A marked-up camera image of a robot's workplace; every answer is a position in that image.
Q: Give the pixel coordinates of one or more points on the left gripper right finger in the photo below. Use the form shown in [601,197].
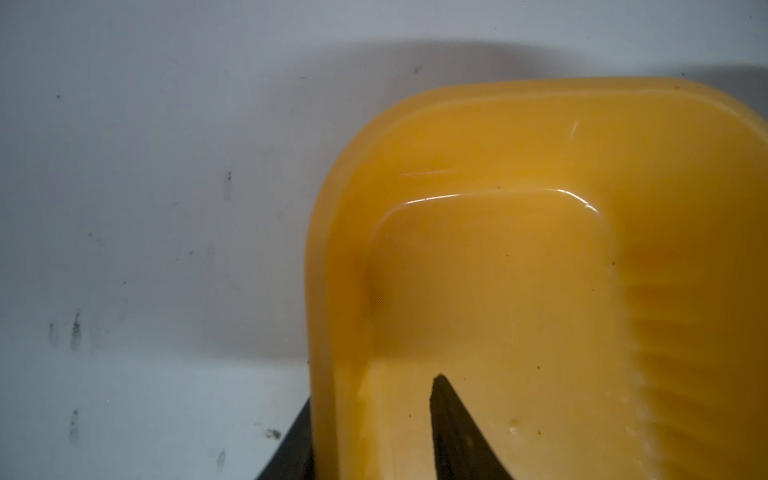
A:
[460,449]

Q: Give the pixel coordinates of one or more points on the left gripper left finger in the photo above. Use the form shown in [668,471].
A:
[294,459]

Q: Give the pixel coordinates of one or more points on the yellow plastic container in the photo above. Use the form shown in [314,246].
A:
[585,260]

